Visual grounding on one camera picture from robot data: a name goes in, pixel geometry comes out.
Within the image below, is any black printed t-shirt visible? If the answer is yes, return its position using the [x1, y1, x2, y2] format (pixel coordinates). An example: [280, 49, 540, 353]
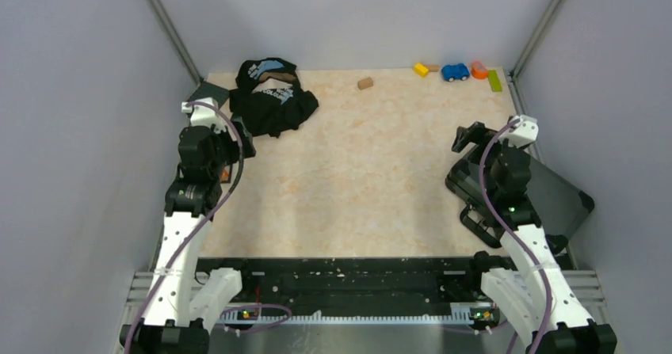
[229, 57, 319, 138]

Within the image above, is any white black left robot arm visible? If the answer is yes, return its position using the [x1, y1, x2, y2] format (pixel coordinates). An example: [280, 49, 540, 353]
[119, 97, 256, 353]

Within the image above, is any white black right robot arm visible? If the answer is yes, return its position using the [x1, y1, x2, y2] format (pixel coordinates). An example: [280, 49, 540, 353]
[445, 115, 617, 353]

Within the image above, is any black brooch display box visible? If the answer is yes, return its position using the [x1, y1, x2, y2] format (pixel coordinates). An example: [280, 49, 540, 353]
[220, 166, 232, 184]

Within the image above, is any green toy block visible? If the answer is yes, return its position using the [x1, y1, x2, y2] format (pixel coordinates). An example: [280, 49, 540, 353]
[487, 70, 502, 93]

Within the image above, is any dark grey building baseplate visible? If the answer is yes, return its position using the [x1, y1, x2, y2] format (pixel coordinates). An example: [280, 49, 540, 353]
[198, 81, 230, 108]

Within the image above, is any orange toy piece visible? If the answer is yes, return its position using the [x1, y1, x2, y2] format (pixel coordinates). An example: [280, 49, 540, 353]
[470, 61, 489, 80]

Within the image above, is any blue toy car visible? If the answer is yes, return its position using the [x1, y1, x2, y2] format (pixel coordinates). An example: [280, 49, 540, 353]
[441, 63, 471, 82]

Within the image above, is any yellow toy block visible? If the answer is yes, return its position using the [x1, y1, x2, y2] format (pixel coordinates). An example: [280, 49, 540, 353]
[413, 63, 430, 78]

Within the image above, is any black hard case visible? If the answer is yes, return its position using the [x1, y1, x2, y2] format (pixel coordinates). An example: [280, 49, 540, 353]
[445, 143, 595, 255]

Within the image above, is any brown wooden block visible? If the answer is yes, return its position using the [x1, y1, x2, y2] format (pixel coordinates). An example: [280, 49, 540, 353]
[357, 77, 374, 90]

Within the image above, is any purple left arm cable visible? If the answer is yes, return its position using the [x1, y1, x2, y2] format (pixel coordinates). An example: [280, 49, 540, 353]
[123, 101, 245, 354]

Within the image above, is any white cable duct strip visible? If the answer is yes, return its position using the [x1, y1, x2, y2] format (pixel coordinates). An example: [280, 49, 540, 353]
[216, 302, 493, 325]

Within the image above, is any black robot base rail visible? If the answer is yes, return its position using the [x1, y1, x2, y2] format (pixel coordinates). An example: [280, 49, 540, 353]
[196, 257, 486, 317]

